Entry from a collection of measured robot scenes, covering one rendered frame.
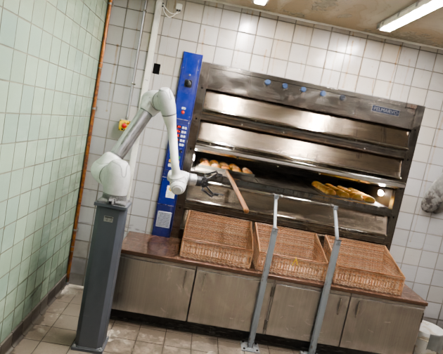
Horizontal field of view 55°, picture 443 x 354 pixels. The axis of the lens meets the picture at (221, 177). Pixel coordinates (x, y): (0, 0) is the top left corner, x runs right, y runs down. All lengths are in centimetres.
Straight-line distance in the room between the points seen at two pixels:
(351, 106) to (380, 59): 45
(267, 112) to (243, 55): 51
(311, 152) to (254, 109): 62
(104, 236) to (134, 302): 78
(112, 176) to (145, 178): 98
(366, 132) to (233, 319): 192
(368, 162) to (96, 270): 240
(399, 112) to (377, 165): 49
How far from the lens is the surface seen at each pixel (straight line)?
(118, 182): 278
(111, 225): 282
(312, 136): 378
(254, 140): 369
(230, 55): 370
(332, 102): 383
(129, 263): 334
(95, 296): 299
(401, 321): 379
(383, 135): 396
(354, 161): 389
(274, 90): 373
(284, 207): 380
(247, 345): 355
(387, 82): 398
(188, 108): 363
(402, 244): 419
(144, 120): 304
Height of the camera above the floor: 163
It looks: 7 degrees down
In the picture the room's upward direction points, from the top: 11 degrees clockwise
